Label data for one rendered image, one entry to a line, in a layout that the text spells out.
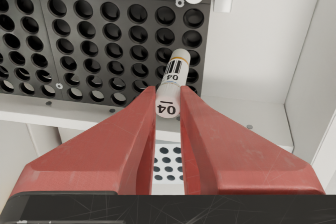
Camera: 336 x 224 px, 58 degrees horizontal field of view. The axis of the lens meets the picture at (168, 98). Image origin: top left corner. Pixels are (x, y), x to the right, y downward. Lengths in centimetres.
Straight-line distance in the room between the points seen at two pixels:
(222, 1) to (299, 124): 11
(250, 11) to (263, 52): 4
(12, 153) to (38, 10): 27
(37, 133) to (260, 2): 37
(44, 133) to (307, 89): 39
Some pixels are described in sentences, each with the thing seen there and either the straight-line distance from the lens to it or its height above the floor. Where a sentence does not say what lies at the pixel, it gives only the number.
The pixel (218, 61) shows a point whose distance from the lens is 28.
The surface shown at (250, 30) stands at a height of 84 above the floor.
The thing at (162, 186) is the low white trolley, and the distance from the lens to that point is 54.
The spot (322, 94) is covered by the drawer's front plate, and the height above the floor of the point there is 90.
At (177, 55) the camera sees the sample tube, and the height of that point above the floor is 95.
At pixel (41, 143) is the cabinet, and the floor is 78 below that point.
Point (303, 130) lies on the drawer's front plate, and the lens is 26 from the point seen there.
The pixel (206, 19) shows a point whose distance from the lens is 20.
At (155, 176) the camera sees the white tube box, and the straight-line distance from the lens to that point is 47.
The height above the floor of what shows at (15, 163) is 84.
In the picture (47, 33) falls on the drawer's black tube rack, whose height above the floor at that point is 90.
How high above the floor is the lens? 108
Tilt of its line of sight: 52 degrees down
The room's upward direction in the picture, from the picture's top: 165 degrees counter-clockwise
